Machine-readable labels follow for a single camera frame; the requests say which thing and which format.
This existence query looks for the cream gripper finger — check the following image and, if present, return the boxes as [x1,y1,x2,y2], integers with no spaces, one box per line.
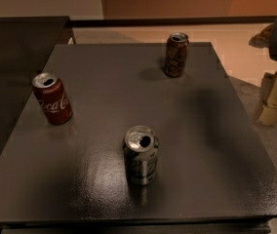
[255,71,277,126]
[249,24,272,49]

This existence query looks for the orange soda can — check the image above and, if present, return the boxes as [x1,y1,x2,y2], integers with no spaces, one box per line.
[163,32,189,77]

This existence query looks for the green and silver can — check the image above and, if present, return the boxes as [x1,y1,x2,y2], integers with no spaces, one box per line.
[123,126,159,185]

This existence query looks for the red Coca-Cola can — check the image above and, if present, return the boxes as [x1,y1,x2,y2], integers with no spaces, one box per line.
[32,72,73,125]

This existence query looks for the dark side table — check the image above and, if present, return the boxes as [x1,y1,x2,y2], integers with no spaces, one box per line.
[0,16,73,155]

